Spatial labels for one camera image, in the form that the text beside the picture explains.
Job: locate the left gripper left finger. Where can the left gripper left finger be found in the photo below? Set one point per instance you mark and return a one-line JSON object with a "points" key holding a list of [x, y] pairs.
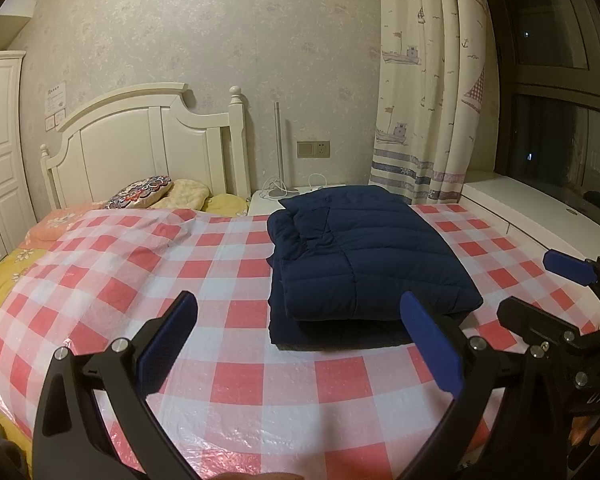
{"points": [[71, 440]]}

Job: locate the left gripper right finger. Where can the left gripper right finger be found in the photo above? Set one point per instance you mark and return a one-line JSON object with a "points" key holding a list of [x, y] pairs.
{"points": [[469, 369]]}

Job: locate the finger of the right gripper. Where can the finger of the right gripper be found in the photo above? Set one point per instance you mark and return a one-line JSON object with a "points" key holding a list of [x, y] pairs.
{"points": [[534, 325], [585, 272]]}

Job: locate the navy blue quilted jacket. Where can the navy blue quilted jacket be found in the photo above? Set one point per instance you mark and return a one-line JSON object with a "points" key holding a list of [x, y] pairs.
{"points": [[343, 257]]}

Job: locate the white window sill bench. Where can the white window sill bench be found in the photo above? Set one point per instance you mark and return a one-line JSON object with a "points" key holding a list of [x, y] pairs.
{"points": [[548, 221]]}

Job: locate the red white checkered bed cover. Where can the red white checkered bed cover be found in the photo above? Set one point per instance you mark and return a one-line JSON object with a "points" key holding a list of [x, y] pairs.
{"points": [[232, 401]]}

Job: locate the pink pillow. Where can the pink pillow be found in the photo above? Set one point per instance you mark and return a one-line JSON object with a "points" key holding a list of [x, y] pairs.
{"points": [[54, 225]]}

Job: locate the white wardrobe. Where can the white wardrobe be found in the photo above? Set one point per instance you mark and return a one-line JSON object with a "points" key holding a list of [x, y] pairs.
{"points": [[16, 210]]}

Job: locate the dark window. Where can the dark window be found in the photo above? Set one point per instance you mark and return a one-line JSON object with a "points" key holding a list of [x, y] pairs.
{"points": [[549, 68]]}

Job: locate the patterned decorative pillow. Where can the patterned decorative pillow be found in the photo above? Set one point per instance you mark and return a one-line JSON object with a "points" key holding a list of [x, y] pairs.
{"points": [[140, 194]]}

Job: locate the white bedside table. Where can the white bedside table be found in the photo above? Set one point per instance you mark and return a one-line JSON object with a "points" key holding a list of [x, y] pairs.
{"points": [[262, 203]]}

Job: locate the nautical print curtain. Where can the nautical print curtain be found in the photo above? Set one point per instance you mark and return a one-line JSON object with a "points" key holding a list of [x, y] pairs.
{"points": [[431, 91]]}

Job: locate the cream fluffy pillow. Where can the cream fluffy pillow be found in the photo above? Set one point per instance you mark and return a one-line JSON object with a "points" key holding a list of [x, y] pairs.
{"points": [[184, 194]]}

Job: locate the yellow pillow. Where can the yellow pillow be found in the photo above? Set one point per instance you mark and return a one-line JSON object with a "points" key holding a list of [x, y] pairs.
{"points": [[226, 205]]}

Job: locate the white wooden headboard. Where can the white wooden headboard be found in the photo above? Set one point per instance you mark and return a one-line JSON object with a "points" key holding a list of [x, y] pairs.
{"points": [[143, 130]]}

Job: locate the gold wall socket plate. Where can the gold wall socket plate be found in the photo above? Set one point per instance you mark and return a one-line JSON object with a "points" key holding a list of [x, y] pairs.
{"points": [[313, 149]]}

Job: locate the wall paper notices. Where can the wall paper notices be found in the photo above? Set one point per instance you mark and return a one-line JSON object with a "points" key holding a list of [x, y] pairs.
{"points": [[55, 102]]}

